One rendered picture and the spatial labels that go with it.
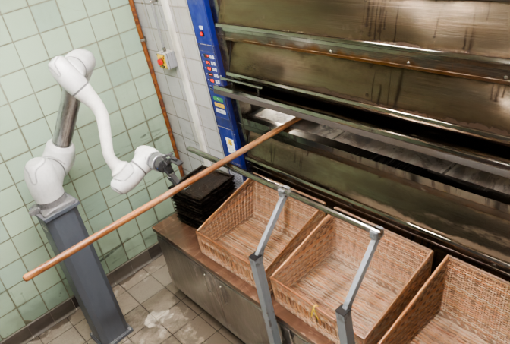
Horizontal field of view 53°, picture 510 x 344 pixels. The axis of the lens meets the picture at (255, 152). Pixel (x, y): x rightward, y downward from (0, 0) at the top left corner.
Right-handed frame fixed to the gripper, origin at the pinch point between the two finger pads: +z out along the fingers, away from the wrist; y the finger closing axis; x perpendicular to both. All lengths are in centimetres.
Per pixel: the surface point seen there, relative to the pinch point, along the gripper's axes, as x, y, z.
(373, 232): -19, 1, 95
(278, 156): -56, 18, 2
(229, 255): -7.4, 48.1, 10.7
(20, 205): 54, 32, -112
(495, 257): -54, 22, 122
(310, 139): -57, 0, 28
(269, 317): 2, 57, 49
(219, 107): -53, -4, -39
